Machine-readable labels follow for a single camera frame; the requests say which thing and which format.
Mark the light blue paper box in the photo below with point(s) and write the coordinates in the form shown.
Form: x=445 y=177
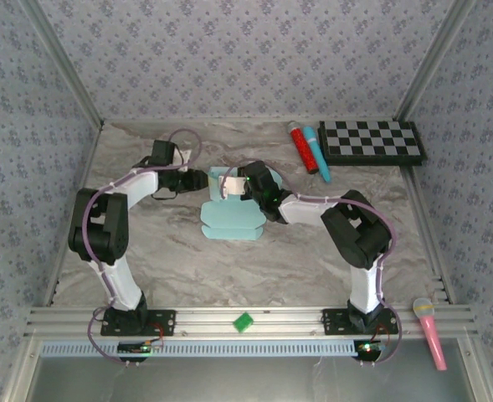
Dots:
x=229 y=222

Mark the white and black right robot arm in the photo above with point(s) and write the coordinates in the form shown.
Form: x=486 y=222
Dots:
x=355 y=226

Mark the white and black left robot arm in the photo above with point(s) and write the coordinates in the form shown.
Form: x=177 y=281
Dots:
x=99 y=226

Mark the black and white checkerboard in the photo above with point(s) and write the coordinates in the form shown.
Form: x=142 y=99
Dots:
x=371 y=142

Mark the green block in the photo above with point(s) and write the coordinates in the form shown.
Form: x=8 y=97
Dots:
x=243 y=323

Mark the pink toy microphone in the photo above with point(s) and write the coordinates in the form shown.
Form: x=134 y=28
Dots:
x=431 y=331

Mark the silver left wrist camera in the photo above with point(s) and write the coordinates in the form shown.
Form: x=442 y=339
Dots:
x=186 y=155

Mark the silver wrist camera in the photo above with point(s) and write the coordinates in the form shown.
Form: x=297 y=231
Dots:
x=186 y=155
x=232 y=186

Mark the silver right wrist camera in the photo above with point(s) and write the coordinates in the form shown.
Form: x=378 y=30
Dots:
x=232 y=186

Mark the aluminium side rail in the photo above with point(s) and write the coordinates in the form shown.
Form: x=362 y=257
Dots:
x=92 y=146
x=412 y=184

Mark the aluminium mounting rail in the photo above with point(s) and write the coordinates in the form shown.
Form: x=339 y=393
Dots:
x=279 y=320

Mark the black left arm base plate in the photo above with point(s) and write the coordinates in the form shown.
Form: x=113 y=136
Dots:
x=164 y=320

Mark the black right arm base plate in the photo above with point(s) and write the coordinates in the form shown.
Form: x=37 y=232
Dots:
x=334 y=320

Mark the aluminium frame post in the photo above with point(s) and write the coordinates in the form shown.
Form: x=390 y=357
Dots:
x=65 y=63
x=434 y=63

